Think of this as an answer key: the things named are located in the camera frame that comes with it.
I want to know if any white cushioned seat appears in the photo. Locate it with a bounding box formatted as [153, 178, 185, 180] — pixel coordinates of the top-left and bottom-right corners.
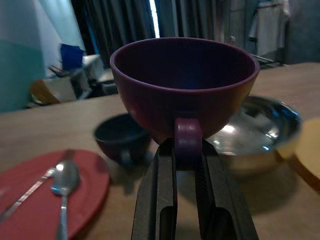
[82, 54, 115, 83]

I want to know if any cardboard box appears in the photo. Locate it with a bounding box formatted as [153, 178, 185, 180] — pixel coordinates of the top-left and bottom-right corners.
[28, 76, 78, 105]

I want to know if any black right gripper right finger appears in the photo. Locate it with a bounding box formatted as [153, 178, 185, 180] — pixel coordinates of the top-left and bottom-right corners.
[195, 139, 260, 240]

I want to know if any stainless steel bowl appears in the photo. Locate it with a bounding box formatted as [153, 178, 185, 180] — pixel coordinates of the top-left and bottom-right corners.
[205, 95, 303, 176]

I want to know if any silver metal spoon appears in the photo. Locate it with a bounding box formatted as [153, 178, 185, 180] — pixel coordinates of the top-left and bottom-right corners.
[50, 160, 81, 240]

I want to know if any red plate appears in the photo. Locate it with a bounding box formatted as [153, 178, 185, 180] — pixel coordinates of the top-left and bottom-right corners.
[0, 149, 111, 240]

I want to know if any dark grey curtain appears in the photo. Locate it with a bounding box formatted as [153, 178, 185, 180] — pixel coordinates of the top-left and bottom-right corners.
[70, 0, 232, 68]

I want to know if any blue bag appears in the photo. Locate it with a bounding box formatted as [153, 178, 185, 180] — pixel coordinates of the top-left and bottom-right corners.
[59, 43, 86, 72]

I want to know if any white hanging towel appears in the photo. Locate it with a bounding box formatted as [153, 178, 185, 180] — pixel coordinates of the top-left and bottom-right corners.
[248, 1, 291, 57]

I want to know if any dark blue cup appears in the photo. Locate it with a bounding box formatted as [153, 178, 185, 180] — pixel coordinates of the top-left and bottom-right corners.
[93, 113, 154, 168]

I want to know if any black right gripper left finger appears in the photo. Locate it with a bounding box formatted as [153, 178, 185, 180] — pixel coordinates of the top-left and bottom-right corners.
[130, 138, 178, 240]

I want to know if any purple plastic cup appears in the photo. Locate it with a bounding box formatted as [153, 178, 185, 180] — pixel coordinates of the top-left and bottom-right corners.
[109, 36, 261, 161]

